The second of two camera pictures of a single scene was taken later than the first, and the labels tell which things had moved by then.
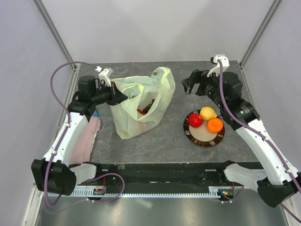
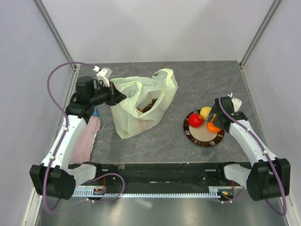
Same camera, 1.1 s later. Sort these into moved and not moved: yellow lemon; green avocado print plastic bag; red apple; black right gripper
Moved: black right gripper
Not moved: yellow lemon; red apple; green avocado print plastic bag
